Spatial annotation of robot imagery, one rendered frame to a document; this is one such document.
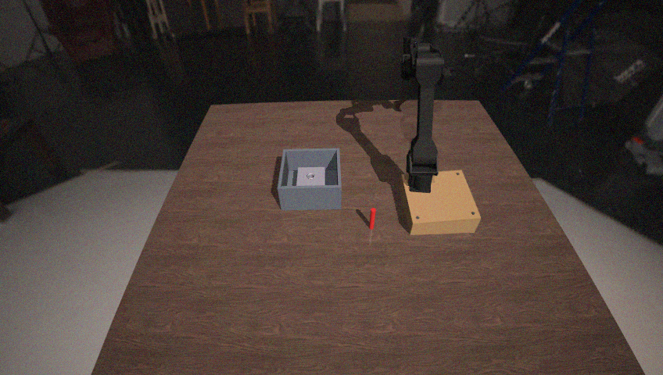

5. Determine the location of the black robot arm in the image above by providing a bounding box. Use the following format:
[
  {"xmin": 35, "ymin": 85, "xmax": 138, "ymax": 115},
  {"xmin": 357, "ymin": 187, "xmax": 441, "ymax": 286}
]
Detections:
[{"xmin": 400, "ymin": 37, "xmax": 444, "ymax": 193}]

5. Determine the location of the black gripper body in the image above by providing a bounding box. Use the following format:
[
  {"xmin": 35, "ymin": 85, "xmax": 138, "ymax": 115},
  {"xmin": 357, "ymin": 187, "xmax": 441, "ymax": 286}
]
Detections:
[{"xmin": 437, "ymin": 68, "xmax": 451, "ymax": 87}]

